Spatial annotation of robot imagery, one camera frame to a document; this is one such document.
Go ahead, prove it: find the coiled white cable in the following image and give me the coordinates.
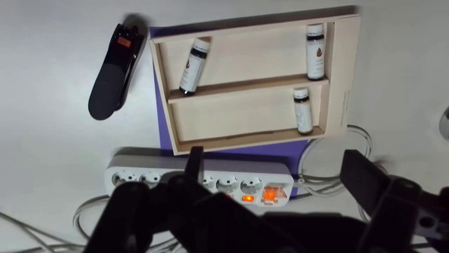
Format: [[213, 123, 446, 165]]
[[296, 123, 376, 199]]

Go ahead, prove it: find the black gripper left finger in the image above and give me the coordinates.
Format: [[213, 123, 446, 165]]
[[82, 145, 286, 253]]

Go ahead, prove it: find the grey cable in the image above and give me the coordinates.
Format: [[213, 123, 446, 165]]
[[0, 194, 180, 253]]

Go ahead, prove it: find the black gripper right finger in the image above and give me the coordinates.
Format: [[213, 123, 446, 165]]
[[339, 148, 449, 253]]

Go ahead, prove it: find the small white-labelled dark bottle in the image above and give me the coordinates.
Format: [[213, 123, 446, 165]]
[[304, 23, 326, 82], [291, 88, 314, 137], [178, 37, 211, 98]]

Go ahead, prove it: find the wooden tray with compartments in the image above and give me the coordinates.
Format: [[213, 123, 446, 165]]
[[148, 13, 361, 158]]

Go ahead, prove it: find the white power strip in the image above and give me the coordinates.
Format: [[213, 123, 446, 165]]
[[102, 147, 296, 206]]

